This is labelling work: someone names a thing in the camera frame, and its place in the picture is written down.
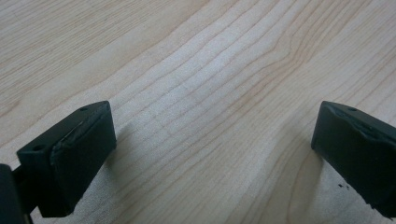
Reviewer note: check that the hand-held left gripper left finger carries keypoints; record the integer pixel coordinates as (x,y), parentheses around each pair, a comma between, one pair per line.
(71,161)

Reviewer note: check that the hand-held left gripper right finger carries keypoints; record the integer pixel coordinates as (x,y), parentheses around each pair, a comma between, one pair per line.
(358,149)

